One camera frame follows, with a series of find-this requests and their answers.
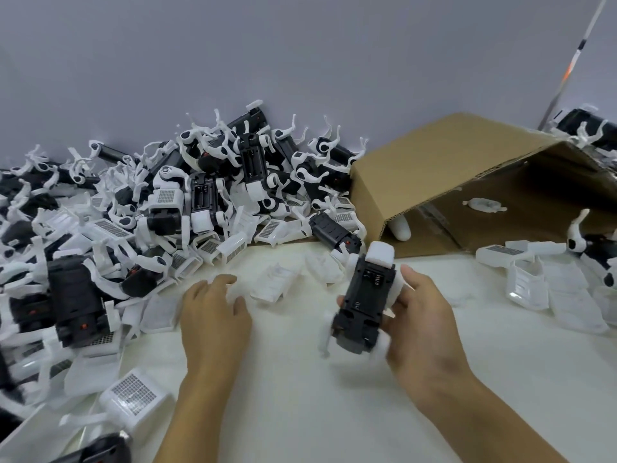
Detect person's right hand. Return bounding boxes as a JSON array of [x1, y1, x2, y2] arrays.
[[336, 264, 476, 406]]

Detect person's left hand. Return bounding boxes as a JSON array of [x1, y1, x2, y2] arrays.
[[181, 275, 253, 382]]

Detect person's left forearm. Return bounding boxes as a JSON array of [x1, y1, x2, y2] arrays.
[[153, 370, 243, 463]]

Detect person's right forearm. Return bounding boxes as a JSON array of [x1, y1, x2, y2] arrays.
[[414, 371, 562, 463]]

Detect white oval plastic piece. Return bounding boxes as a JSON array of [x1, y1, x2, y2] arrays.
[[388, 214, 413, 242]]

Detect small white plastic part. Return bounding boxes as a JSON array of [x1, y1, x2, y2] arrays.
[[462, 197, 508, 215]]

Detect brown cardboard box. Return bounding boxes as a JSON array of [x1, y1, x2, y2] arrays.
[[349, 113, 617, 259]]

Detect pile of toy robot dogs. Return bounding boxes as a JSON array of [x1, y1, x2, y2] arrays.
[[0, 98, 373, 463]]

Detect heap of white plastic shells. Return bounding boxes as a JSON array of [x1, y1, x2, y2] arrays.
[[0, 188, 360, 444]]

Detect white striped pole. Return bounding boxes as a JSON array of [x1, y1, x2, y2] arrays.
[[537, 0, 611, 133]]

